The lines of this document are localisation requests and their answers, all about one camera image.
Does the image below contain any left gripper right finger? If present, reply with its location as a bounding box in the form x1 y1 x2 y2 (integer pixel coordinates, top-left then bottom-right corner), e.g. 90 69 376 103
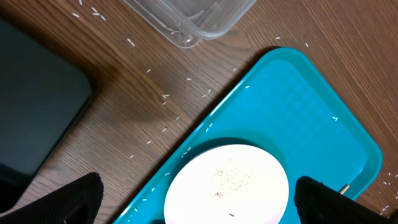
294 176 397 224

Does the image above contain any clear plastic bin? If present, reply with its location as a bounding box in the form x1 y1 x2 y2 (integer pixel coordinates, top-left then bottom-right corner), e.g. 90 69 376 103
125 0 256 49

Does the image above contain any large white plate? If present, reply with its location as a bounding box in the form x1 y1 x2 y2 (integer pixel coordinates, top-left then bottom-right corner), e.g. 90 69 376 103
164 144 289 224

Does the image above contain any teal plastic tray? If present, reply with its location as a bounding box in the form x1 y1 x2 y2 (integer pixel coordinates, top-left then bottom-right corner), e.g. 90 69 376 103
116 47 382 223

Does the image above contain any black plastic tray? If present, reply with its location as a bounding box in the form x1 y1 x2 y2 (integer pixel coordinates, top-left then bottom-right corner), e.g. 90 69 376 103
1 20 92 212

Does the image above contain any wooden chopstick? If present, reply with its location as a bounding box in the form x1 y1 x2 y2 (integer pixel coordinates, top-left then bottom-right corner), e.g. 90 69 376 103
340 184 349 195

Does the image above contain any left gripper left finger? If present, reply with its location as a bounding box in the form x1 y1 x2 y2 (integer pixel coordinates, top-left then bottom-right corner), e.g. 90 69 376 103
1 172 104 224

